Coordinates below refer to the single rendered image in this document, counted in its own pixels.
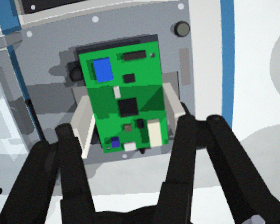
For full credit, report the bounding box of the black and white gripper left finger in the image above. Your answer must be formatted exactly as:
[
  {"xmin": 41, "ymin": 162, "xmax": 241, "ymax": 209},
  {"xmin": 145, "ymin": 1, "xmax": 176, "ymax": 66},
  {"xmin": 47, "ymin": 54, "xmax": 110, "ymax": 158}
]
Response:
[{"xmin": 0, "ymin": 95, "xmax": 96, "ymax": 224}]

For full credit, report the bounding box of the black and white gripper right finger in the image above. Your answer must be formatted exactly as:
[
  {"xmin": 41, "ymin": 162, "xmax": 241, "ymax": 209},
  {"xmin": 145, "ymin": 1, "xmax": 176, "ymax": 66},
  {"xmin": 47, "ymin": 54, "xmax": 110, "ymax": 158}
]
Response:
[{"xmin": 152, "ymin": 82, "xmax": 280, "ymax": 224}]

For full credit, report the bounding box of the green circuit board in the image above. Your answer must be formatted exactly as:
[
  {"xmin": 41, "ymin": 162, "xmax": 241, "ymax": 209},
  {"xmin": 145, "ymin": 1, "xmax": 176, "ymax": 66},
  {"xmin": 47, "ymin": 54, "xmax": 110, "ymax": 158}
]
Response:
[{"xmin": 79, "ymin": 41, "xmax": 169, "ymax": 153}]

